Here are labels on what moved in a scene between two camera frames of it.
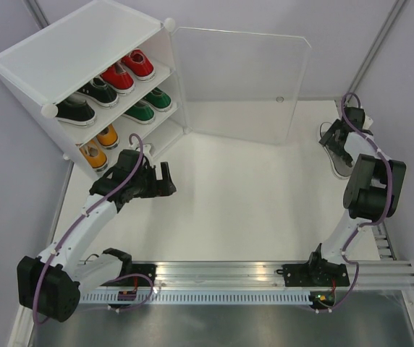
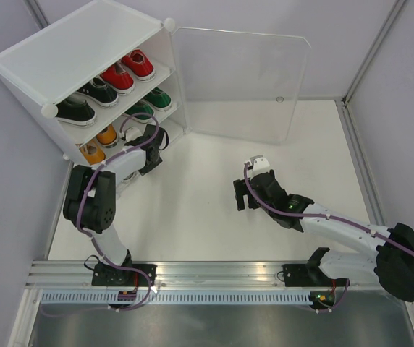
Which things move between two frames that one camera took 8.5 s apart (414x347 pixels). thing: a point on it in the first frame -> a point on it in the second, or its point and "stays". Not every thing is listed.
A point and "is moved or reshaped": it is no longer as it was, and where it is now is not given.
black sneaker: [75, 110] stays
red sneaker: [117, 77] stays
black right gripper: [326, 141] -> [241, 189]
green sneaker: [159, 98] stays
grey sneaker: [339, 165] is moved or reshaped
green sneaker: [142, 113] stays
